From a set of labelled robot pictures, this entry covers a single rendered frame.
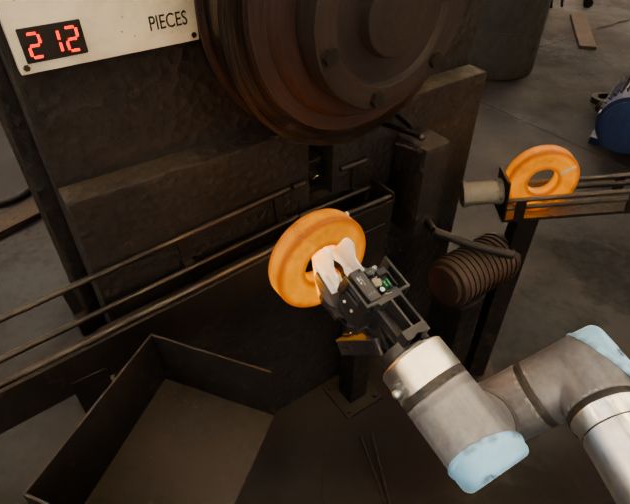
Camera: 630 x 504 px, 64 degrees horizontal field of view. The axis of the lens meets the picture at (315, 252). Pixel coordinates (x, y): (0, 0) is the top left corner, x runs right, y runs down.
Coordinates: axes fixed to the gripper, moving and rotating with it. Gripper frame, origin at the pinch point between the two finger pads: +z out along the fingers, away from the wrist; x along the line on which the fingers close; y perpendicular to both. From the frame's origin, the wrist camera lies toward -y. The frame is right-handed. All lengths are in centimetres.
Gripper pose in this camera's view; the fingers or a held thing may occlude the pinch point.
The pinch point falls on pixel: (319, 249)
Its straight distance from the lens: 74.3
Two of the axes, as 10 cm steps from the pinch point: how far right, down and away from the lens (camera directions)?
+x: -8.2, 3.6, -4.3
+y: 1.6, -5.8, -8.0
